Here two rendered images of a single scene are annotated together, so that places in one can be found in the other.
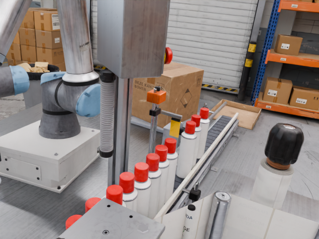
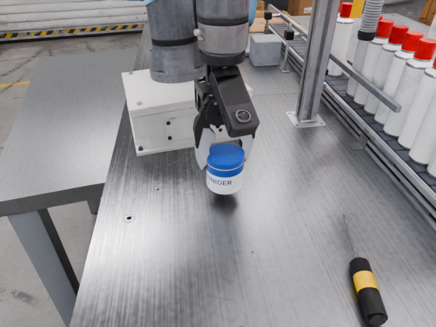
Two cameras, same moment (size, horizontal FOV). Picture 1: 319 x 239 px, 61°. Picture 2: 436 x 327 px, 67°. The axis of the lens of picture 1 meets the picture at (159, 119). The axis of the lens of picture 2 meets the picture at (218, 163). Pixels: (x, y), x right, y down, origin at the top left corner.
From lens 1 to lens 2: 0.78 m
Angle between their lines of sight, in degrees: 31
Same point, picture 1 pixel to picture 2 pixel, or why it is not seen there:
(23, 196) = not seen: hidden behind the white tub
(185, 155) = (345, 45)
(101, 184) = (269, 115)
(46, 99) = (173, 21)
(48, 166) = not seen: hidden behind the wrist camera
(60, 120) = (193, 50)
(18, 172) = (188, 134)
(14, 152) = (181, 107)
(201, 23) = not seen: outside the picture
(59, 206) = (272, 146)
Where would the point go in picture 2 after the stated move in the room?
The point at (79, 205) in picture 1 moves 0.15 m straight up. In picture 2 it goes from (284, 136) to (292, 80)
